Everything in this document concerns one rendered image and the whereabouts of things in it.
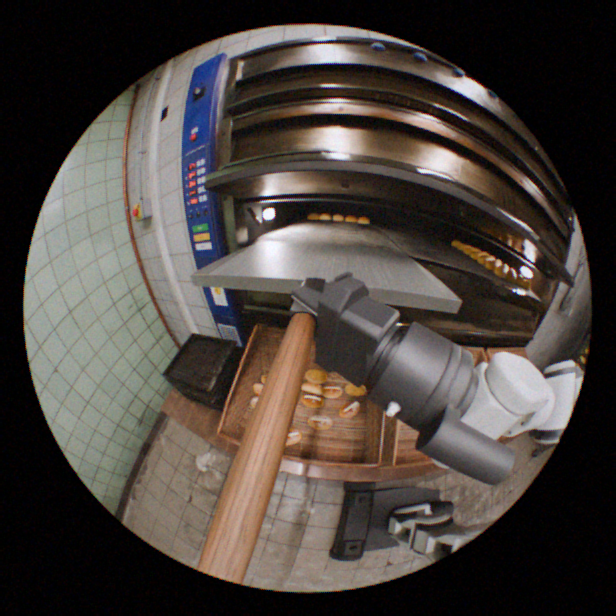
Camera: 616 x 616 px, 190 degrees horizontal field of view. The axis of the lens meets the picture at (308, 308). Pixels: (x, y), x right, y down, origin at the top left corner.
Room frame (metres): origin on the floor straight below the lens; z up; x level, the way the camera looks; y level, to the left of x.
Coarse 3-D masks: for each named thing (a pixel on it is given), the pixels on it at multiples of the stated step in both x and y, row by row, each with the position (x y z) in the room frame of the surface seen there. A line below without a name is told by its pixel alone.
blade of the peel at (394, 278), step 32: (256, 256) 0.46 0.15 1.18; (288, 256) 0.44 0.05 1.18; (320, 256) 0.44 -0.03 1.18; (352, 256) 0.45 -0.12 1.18; (384, 256) 0.47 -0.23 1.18; (256, 288) 0.26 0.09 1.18; (288, 288) 0.25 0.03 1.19; (384, 288) 0.22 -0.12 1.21; (416, 288) 0.27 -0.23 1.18; (448, 288) 0.24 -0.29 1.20
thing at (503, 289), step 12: (420, 264) 0.46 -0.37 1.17; (432, 264) 0.46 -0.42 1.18; (444, 264) 0.49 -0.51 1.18; (444, 276) 0.44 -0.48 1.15; (456, 276) 0.43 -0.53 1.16; (468, 276) 0.42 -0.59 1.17; (480, 276) 0.43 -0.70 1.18; (480, 288) 0.40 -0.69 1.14; (492, 288) 0.38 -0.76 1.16; (504, 288) 0.36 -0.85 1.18; (528, 300) 0.30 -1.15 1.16
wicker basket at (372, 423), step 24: (264, 336) 0.53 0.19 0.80; (264, 360) 0.49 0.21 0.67; (312, 360) 0.46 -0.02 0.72; (240, 384) 0.31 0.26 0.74; (336, 384) 0.41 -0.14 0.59; (240, 408) 0.24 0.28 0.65; (312, 408) 0.29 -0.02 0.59; (336, 408) 0.28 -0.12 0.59; (360, 408) 0.27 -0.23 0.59; (240, 432) 0.15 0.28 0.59; (312, 432) 0.17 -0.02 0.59; (336, 432) 0.17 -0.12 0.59; (360, 432) 0.16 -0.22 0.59; (288, 456) 0.05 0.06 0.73; (312, 456) 0.07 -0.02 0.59; (360, 456) 0.05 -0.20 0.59
